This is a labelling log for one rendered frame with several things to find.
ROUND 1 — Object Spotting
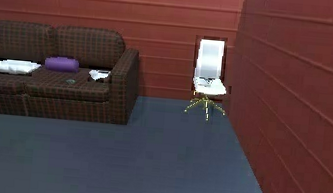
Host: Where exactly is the dark brown plaid sofa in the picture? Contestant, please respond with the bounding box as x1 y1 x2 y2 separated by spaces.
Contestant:
0 19 145 127

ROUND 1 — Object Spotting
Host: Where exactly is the purple round cushion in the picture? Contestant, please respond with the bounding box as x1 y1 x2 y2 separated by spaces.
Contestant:
43 55 81 75

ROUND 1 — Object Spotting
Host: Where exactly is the white crumpled cloth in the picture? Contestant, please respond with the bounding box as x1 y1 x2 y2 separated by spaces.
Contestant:
88 69 111 82

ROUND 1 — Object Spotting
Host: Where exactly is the white pillow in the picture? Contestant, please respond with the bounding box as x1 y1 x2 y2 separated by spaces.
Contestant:
0 58 43 77

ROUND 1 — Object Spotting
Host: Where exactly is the white office chair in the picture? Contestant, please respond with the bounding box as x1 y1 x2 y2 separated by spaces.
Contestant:
183 37 233 124

